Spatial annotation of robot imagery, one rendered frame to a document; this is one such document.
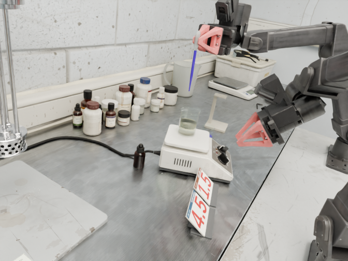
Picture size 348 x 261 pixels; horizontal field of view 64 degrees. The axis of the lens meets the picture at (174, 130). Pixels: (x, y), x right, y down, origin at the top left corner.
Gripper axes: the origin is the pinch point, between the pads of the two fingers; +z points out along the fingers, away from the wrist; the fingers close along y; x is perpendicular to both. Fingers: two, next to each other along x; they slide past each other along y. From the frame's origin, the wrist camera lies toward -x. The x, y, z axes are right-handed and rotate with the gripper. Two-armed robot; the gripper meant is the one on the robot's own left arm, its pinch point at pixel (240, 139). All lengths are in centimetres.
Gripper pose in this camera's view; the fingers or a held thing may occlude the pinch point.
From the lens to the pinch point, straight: 71.3
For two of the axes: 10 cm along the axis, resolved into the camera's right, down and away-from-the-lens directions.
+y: -1.3, 4.1, -9.0
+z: -8.4, 4.4, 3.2
